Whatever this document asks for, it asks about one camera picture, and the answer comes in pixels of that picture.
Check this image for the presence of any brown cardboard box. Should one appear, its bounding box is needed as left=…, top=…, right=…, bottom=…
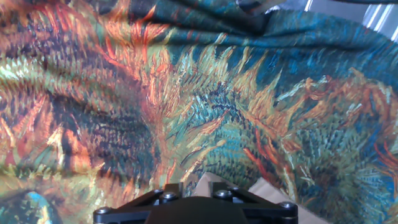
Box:
left=192, top=172, right=332, bottom=224

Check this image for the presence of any sunflower painting cloth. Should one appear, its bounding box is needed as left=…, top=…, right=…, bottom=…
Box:
left=0, top=0, right=398, bottom=224

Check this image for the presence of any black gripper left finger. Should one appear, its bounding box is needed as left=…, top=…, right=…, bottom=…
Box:
left=93, top=182, right=184, bottom=224

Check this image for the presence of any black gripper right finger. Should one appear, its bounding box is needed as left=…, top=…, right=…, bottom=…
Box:
left=208, top=181, right=299, bottom=224

